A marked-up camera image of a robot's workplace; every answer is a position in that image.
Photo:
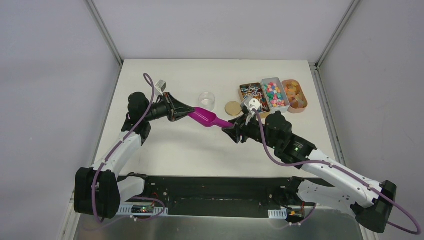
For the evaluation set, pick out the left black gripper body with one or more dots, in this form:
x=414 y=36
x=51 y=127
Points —
x=170 y=107

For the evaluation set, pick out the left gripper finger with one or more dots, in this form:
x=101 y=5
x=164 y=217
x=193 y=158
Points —
x=178 y=114
x=176 y=104

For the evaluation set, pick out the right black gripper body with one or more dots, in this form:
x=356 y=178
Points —
x=252 y=130

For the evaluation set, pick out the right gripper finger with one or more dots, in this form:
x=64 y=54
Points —
x=234 y=133
x=240 y=121

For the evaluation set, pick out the magenta plastic scoop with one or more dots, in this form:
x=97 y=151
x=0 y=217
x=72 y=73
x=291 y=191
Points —
x=208 y=118

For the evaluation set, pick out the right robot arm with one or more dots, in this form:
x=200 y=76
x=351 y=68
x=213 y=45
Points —
x=367 y=200

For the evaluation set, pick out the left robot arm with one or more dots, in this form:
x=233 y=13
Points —
x=97 y=191

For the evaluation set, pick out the white box of colourful candies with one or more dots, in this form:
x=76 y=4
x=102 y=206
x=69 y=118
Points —
x=275 y=95

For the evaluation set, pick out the gold jar lid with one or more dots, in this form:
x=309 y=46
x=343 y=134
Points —
x=233 y=108

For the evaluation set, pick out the clear plastic jar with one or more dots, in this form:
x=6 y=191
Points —
x=206 y=100

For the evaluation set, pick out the gold tin of lollipops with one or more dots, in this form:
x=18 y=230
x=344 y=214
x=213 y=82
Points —
x=256 y=91

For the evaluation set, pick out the orange tray of gummies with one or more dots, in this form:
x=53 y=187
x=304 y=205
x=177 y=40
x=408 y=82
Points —
x=295 y=96

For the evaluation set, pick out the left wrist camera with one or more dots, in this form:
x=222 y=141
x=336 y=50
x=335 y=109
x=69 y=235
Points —
x=160 y=87

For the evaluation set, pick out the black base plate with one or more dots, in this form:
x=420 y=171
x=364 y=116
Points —
x=231 y=197

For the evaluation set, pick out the left aluminium frame post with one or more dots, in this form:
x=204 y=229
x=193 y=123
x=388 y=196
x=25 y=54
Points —
x=102 y=27

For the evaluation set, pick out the aluminium frame post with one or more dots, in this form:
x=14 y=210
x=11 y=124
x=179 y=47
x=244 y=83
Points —
x=102 y=27
x=341 y=26

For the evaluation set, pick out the right white cable duct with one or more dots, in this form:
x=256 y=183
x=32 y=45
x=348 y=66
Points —
x=277 y=214

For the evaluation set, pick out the right aluminium frame post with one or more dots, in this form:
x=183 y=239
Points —
x=341 y=26

